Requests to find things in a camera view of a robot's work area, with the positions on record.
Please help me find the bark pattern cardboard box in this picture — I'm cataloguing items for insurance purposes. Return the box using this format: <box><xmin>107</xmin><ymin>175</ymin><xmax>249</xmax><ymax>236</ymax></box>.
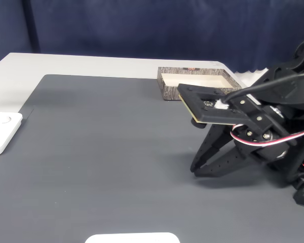
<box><xmin>157</xmin><ymin>66</ymin><xmax>244</xmax><ymax>101</ymax></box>

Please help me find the grey table mat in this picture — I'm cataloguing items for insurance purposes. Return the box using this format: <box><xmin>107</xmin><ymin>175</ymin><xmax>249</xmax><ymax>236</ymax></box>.
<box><xmin>0</xmin><ymin>74</ymin><xmax>304</xmax><ymax>243</ymax></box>

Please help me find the white rounded flat device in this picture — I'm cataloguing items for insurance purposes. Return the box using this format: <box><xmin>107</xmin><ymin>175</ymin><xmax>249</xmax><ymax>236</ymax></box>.
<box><xmin>85</xmin><ymin>232</ymin><xmax>180</xmax><ymax>243</ymax></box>

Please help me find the dark blue curtain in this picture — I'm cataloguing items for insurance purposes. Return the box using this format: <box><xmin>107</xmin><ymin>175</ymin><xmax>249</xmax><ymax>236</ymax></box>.
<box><xmin>0</xmin><ymin>0</ymin><xmax>304</xmax><ymax>74</ymax></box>

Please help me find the white tray with round dimples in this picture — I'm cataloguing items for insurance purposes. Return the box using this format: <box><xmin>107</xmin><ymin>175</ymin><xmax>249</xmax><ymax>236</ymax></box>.
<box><xmin>0</xmin><ymin>111</ymin><xmax>23</xmax><ymax>157</ymax></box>

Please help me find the red white black servo cable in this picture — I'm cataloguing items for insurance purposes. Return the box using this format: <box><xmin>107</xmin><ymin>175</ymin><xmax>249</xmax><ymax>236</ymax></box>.
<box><xmin>230</xmin><ymin>124</ymin><xmax>304</xmax><ymax>148</ymax></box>

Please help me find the black camera cable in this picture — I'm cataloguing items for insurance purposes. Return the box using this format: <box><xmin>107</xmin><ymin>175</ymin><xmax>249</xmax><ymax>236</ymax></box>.
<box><xmin>223</xmin><ymin>72</ymin><xmax>304</xmax><ymax>105</ymax></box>

